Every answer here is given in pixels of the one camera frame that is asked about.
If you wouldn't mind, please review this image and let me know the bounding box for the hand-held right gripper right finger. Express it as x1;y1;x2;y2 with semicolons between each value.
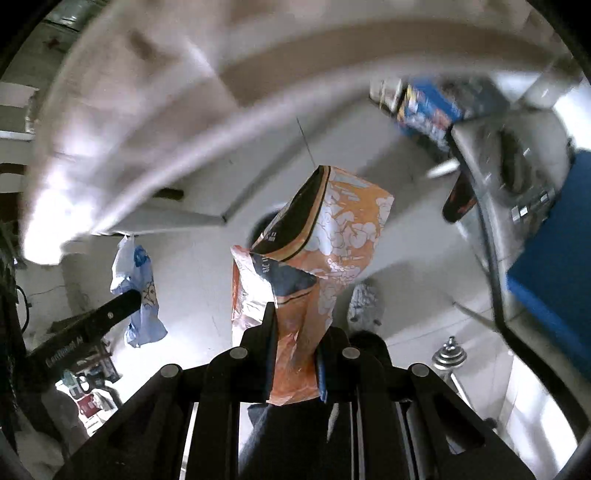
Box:
315;328;539;480

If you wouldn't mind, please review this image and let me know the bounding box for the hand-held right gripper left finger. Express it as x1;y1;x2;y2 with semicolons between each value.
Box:
53;302;279;480

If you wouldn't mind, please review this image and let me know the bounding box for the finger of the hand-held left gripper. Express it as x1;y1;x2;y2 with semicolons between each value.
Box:
88;288;142;329

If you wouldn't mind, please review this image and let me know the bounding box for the light blue plastic wrapper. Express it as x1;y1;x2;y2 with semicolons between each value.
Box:
110;234;169;348

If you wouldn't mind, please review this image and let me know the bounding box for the orange snack bag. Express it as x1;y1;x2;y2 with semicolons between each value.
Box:
230;165;394;407

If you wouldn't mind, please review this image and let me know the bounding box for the red packet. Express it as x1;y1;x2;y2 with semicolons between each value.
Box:
75;391;108;418

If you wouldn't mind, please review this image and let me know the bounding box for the chrome dumbbell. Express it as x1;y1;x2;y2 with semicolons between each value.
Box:
431;337;464;384

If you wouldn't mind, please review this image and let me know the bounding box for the blue printed box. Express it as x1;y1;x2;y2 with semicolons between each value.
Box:
397;78;509;151

